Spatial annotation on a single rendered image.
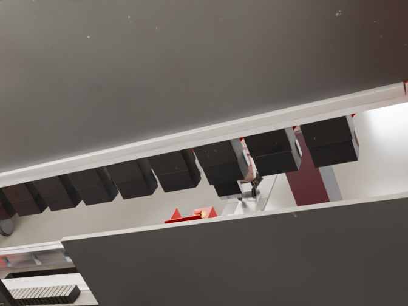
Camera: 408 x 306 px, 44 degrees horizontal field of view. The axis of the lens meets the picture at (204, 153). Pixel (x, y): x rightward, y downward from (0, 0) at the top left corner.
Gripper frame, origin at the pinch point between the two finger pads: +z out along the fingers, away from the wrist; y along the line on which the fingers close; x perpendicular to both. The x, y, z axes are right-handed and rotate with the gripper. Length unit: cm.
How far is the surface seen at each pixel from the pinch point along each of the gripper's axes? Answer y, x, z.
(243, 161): 8.3, -20.0, -8.8
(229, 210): -7.0, -2.7, 5.5
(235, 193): 0.9, -13.7, 0.9
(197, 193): -131, 209, -44
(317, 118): 40, -33, -15
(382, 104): 60, -34, -14
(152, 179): -31.7, -18.7, -9.5
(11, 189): -101, -27, -16
